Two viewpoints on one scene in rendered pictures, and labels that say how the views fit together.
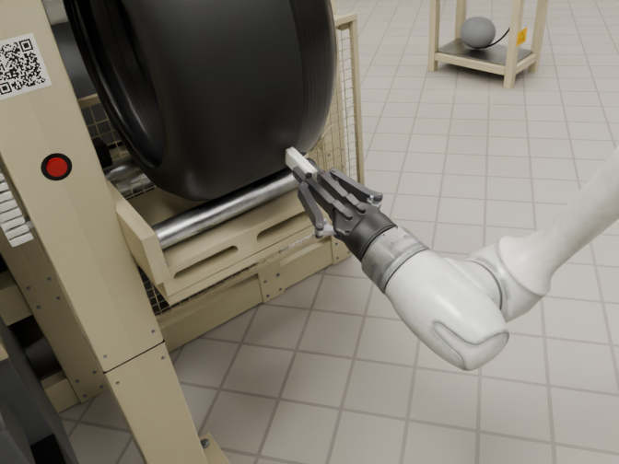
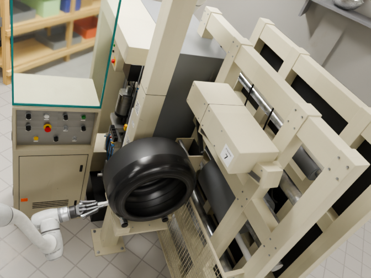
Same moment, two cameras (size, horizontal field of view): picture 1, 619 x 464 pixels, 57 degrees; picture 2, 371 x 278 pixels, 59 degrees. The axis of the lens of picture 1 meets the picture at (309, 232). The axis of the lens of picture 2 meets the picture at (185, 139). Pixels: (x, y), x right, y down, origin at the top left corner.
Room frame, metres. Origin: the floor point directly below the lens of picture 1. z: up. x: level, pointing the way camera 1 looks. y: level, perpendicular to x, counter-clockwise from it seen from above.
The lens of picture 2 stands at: (1.05, -1.28, 2.66)
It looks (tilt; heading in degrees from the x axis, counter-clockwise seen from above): 37 degrees down; 87
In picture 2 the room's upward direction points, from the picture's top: 23 degrees clockwise
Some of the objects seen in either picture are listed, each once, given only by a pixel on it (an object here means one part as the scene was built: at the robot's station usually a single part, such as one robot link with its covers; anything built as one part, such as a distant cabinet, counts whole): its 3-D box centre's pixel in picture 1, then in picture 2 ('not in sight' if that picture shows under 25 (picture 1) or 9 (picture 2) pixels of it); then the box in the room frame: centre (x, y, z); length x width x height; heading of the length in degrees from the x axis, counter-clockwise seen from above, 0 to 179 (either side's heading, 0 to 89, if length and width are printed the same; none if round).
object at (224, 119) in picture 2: not in sight; (227, 123); (1.32, 0.25, 1.71); 0.61 x 0.25 x 0.15; 122
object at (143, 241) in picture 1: (115, 209); not in sight; (0.91, 0.36, 0.90); 0.40 x 0.03 x 0.10; 32
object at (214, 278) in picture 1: (210, 216); (136, 210); (1.00, 0.20, 0.80); 0.37 x 0.36 x 0.02; 32
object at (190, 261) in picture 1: (239, 231); (117, 208); (0.89, 0.13, 0.83); 0.36 x 0.09 x 0.06; 122
